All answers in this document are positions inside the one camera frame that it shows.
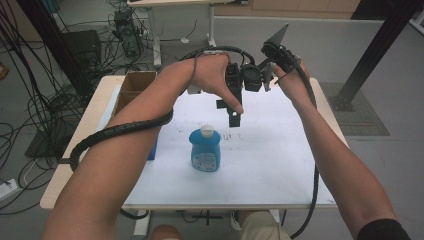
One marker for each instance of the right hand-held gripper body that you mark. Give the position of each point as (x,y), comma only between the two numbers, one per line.
(280,55)

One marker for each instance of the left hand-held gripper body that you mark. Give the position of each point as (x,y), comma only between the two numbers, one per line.
(251,78)

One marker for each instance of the blue bottle with white cap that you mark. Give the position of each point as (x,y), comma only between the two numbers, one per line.
(205,153)

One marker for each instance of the person's left hand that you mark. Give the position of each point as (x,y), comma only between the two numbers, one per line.
(210,78)

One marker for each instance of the person's right hand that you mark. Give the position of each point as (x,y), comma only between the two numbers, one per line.
(295,85)

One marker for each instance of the small blue box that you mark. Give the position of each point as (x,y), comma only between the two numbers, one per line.
(153,150)

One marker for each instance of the open cardboard box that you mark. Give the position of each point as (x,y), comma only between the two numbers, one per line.
(135,88)

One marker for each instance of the white desk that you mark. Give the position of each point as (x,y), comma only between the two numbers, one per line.
(156,40)

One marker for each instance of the person's white shoe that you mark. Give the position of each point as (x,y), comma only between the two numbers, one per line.
(235,220)

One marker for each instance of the person's beige shorts leg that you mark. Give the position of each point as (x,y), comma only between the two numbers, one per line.
(261,226)

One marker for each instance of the person's bare knee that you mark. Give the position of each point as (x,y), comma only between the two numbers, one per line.
(166,233)

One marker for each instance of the white table leg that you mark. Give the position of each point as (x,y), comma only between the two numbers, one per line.
(142,225)

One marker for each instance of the black equipment case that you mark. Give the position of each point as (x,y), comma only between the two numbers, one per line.
(83,46)

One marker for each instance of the black floor mat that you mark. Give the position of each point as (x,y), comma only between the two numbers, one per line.
(46,140)

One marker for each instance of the black sleeve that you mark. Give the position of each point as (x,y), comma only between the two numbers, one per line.
(383,230)

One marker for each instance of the white power strip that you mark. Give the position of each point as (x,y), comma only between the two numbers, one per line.
(7,189)

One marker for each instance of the black metal frame post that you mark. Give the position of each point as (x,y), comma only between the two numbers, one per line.
(53,43)
(376,50)

